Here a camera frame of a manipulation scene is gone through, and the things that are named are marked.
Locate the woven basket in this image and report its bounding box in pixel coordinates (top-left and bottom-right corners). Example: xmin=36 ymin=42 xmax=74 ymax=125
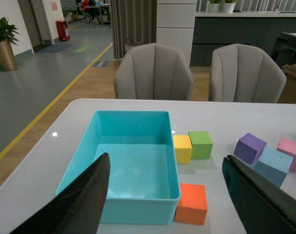
xmin=124 ymin=37 xmax=146 ymax=52

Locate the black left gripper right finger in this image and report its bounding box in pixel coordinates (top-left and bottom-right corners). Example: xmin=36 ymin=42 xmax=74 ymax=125
xmin=222 ymin=155 xmax=296 ymax=234

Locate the yellow foam block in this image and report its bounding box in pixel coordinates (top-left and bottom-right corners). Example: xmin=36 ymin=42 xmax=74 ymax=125
xmin=173 ymin=135 xmax=192 ymax=164

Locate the right grey armchair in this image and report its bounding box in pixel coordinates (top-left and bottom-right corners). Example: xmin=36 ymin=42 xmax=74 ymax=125
xmin=208 ymin=44 xmax=287 ymax=103

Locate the green foam block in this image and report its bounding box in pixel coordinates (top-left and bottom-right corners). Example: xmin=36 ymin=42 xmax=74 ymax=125
xmin=188 ymin=131 xmax=213 ymax=160

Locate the red box on floor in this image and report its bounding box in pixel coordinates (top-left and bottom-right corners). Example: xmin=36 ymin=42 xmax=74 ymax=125
xmin=56 ymin=19 xmax=70 ymax=41

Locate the pink foam block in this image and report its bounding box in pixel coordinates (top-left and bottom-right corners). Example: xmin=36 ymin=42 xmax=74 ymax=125
xmin=277 ymin=138 xmax=296 ymax=173

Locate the white potted plant right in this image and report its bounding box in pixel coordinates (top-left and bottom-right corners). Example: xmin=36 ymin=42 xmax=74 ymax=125
xmin=222 ymin=0 xmax=236 ymax=13

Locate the orange foam block near teal bin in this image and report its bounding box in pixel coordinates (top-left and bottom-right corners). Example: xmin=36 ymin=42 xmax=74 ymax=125
xmin=175 ymin=183 xmax=208 ymax=226

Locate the white potted plant left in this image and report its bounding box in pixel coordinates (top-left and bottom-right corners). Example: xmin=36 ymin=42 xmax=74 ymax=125
xmin=208 ymin=0 xmax=221 ymax=13

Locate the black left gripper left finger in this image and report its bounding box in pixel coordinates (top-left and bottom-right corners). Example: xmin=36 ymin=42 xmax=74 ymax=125
xmin=12 ymin=153 xmax=110 ymax=234

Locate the white potted plant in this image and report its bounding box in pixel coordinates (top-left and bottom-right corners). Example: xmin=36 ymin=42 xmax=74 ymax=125
xmin=222 ymin=0 xmax=236 ymax=13
xmin=208 ymin=0 xmax=221 ymax=13

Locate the potted plant gold pot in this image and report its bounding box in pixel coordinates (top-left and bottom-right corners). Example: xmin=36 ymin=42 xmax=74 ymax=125
xmin=0 ymin=17 xmax=19 ymax=71

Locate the white drawer cabinet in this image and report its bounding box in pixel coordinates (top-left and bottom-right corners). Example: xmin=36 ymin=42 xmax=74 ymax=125
xmin=156 ymin=0 xmax=197 ymax=64

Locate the tan cushion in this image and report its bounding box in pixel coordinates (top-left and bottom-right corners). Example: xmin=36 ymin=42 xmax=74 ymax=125
xmin=281 ymin=64 xmax=296 ymax=83

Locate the dark grey counter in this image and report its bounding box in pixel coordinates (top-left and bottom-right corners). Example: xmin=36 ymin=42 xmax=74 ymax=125
xmin=190 ymin=12 xmax=296 ymax=66

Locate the grey curtain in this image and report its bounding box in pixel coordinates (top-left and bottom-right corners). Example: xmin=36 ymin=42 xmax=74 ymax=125
xmin=110 ymin=0 xmax=157 ymax=59

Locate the teal plastic bin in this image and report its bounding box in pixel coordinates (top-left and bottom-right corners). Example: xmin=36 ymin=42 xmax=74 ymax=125
xmin=56 ymin=111 xmax=180 ymax=225

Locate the left grey armchair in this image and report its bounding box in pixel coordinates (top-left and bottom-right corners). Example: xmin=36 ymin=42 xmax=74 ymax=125
xmin=114 ymin=43 xmax=194 ymax=100

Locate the black appliance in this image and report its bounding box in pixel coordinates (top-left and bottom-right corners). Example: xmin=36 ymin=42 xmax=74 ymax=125
xmin=271 ymin=32 xmax=296 ymax=68

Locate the purple foam block far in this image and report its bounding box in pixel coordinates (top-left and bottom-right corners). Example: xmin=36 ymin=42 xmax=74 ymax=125
xmin=234 ymin=133 xmax=267 ymax=165

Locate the grey armchair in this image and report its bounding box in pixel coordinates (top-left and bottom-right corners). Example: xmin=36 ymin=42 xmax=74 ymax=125
xmin=208 ymin=44 xmax=287 ymax=103
xmin=114 ymin=43 xmax=194 ymax=100

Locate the light blue foam block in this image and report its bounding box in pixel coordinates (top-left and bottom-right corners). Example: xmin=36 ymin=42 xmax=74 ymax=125
xmin=253 ymin=146 xmax=293 ymax=188

